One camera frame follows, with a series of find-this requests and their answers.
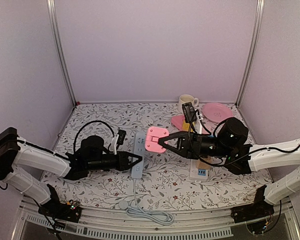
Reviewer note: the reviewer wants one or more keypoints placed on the white power strip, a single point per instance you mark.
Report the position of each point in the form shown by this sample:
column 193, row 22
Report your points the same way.
column 197, row 174

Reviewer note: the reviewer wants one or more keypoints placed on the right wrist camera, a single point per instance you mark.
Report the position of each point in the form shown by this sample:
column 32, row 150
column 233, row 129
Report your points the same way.
column 193, row 117

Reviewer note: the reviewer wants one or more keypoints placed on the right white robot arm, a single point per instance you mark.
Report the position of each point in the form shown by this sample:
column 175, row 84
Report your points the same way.
column 271, row 156

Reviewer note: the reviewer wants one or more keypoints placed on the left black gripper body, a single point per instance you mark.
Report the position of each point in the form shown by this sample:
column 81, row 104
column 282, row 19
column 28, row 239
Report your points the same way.
column 99, row 165

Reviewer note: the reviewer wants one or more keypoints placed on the pink plug adapter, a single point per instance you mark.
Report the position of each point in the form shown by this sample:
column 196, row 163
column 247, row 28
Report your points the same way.
column 152, row 139

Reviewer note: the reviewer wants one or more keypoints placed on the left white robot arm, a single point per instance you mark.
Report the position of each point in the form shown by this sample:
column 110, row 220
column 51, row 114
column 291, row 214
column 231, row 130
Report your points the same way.
column 16, row 152

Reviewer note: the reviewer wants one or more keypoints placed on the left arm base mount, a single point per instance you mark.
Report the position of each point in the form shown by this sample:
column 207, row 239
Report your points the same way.
column 69, row 211

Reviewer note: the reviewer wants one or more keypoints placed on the yellow cube socket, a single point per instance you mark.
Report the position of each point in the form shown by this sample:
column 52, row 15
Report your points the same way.
column 186, row 126

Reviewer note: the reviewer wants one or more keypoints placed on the beige cube socket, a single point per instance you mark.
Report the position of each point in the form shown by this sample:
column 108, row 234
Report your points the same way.
column 202, row 165

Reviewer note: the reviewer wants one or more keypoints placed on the light blue power strip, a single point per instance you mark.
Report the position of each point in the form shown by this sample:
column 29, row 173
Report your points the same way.
column 134, row 210

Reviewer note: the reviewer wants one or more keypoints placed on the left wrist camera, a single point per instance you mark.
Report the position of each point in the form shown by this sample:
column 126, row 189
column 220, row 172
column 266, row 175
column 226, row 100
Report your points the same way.
column 117, row 141

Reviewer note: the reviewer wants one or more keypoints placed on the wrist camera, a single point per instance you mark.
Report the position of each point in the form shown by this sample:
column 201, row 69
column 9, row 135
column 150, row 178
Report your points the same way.
column 117, row 141
column 193, row 117

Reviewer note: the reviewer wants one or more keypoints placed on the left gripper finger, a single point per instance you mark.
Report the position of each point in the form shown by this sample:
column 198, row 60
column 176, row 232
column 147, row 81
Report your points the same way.
column 128, row 157
column 125, row 165

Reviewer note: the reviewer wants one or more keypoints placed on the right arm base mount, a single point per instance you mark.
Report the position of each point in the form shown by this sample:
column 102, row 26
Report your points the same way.
column 258, row 209

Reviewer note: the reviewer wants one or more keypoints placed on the pink plate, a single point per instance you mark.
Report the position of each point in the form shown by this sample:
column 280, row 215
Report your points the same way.
column 216, row 112

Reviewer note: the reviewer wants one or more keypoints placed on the front aluminium rail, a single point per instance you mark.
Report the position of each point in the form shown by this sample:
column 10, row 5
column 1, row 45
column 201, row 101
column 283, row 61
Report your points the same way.
column 206, row 224

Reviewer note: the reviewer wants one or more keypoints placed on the left aluminium frame post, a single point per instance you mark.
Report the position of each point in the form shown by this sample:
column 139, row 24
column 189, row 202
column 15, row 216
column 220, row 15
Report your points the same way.
column 51, row 7

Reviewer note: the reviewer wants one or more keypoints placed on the cream ceramic mug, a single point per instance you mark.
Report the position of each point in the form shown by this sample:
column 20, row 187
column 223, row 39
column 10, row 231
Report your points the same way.
column 186, row 98

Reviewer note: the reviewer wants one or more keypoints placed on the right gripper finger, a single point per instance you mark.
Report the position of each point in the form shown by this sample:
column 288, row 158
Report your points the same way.
column 175, row 135
column 182, row 150

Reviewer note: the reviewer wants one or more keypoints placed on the aluminium frame post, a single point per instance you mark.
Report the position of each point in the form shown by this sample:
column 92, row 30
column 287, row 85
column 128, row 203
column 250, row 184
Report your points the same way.
column 51, row 7
column 260, row 4

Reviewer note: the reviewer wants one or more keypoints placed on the pink flat power strip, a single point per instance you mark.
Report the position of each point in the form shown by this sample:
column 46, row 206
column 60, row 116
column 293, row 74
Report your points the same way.
column 177, row 121

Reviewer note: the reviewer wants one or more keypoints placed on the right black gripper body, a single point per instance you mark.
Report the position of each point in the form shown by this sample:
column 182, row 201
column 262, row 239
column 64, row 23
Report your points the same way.
column 195, row 150

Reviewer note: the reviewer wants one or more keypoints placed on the right aluminium frame post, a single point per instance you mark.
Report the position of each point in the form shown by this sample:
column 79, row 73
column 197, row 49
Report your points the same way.
column 260, row 4

